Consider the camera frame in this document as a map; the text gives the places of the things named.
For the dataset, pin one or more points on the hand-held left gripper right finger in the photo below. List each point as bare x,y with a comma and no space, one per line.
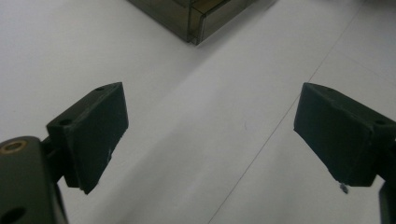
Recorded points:
339,137

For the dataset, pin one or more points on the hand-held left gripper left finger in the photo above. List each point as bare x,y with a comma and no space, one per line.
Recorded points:
93,137

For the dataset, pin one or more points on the smoky transparent drawer box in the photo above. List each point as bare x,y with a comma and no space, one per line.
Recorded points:
174,15

